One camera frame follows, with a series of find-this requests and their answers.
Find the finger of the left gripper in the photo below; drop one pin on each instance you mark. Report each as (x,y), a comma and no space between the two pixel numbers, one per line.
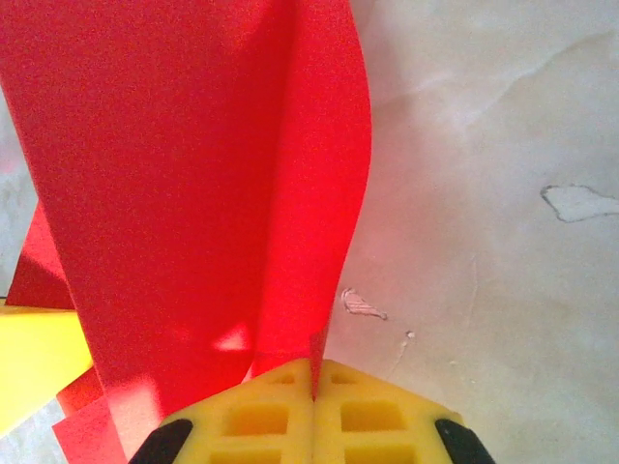
(34,357)

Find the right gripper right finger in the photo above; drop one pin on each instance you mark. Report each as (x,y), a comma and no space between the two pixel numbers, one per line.
(377,425)

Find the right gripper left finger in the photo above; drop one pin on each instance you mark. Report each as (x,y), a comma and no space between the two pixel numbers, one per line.
(251,425)

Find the red square paper sheet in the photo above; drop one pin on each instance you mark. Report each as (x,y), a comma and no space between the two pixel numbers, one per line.
(193,169)

